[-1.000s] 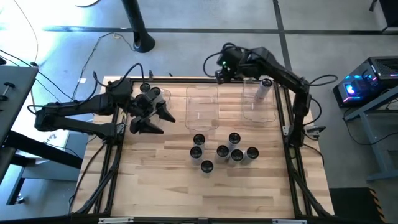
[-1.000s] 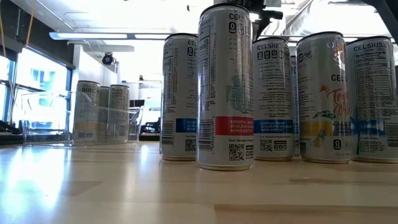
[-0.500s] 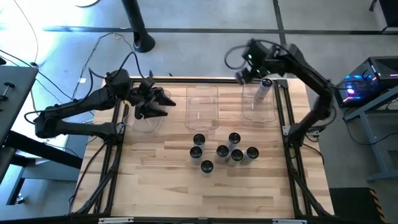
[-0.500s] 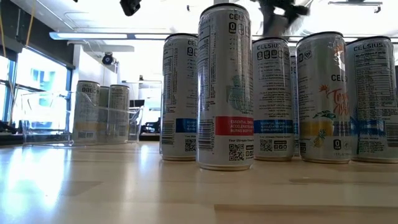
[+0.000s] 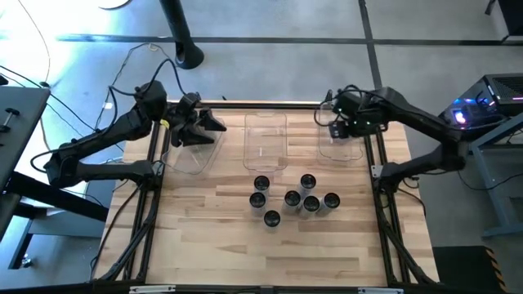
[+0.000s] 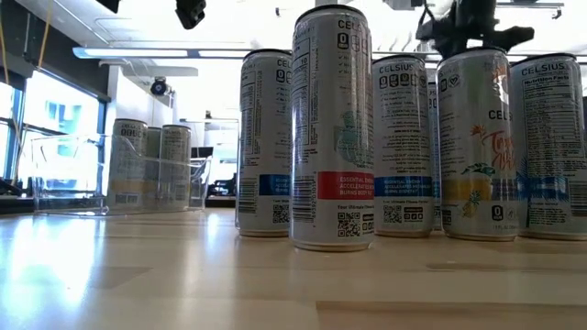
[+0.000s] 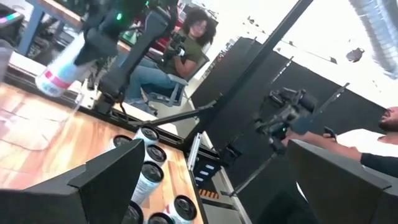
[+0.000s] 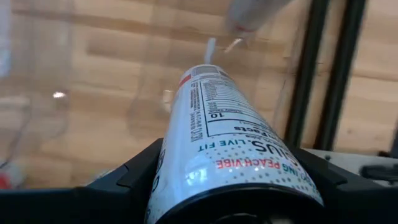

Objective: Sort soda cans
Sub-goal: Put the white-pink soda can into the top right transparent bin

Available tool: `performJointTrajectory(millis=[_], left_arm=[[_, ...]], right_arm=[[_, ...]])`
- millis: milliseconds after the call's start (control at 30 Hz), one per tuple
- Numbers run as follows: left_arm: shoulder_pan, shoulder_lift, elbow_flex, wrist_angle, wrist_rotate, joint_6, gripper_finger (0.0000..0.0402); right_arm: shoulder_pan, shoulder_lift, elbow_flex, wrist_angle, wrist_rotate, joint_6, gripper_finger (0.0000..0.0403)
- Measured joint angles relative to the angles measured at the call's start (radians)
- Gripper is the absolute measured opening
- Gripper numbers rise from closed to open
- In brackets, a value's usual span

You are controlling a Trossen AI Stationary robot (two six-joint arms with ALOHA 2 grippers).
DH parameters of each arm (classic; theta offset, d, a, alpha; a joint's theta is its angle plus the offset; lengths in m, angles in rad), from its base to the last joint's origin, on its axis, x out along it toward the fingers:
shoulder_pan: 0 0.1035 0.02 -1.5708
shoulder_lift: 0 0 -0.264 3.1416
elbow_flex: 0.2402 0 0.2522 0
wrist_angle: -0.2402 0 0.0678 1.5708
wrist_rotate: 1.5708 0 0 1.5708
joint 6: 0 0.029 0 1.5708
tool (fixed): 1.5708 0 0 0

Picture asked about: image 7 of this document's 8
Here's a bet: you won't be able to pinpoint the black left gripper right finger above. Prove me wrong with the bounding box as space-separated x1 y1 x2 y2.
285 139 398 224

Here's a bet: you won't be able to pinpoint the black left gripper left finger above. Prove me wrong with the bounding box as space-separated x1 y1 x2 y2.
0 138 146 224

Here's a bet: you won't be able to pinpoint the white can pink band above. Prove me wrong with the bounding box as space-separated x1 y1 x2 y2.
34 32 94 98
164 195 198 224

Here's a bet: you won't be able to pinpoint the person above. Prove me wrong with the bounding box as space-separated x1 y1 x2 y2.
124 7 218 110
281 106 398 179

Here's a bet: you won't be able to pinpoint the table with blue-grey legs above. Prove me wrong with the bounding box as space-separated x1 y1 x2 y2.
17 0 133 57

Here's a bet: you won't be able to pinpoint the black handheld device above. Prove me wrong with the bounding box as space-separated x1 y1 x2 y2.
161 30 187 62

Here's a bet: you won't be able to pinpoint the black computer case RGB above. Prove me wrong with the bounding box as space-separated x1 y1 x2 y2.
0 2 25 47

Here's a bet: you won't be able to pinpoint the grey office chair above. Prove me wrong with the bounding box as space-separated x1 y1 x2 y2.
141 52 211 108

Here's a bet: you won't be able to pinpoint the black brace bar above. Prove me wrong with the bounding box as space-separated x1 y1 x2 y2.
130 99 221 128

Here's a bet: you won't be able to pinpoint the black box hazard stripes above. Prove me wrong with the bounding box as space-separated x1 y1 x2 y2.
193 157 221 200

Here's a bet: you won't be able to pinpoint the silver mounting bracket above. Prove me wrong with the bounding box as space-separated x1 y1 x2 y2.
186 133 202 172

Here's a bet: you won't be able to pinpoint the silver ventilation duct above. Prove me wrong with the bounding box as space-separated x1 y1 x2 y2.
348 0 398 80

